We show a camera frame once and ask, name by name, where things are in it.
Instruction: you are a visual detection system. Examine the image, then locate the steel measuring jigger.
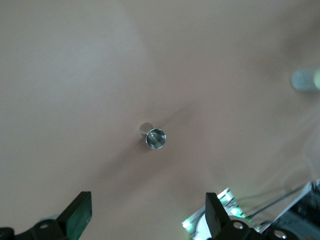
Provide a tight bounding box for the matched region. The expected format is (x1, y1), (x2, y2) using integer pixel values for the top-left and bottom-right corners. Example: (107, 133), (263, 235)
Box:
(138, 121), (168, 150)

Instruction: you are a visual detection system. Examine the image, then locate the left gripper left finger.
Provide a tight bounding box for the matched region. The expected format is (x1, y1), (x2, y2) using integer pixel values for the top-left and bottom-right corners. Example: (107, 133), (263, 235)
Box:
(0, 191), (93, 240)

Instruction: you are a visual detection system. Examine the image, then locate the green sleeved glass bottle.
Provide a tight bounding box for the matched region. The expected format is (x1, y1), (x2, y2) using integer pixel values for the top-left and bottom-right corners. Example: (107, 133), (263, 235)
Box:
(290, 69), (320, 93)

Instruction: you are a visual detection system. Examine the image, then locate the black base cable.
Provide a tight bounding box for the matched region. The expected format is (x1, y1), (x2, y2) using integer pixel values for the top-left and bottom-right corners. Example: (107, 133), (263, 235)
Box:
(246, 186), (311, 218)

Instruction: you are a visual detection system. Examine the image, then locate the brown table cover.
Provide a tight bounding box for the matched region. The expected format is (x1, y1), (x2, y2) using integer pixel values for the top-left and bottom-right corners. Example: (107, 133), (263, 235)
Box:
(0, 0), (320, 240)

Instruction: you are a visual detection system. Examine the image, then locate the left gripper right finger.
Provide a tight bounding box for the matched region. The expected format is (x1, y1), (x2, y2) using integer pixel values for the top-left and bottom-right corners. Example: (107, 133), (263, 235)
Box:
(204, 191), (300, 240)

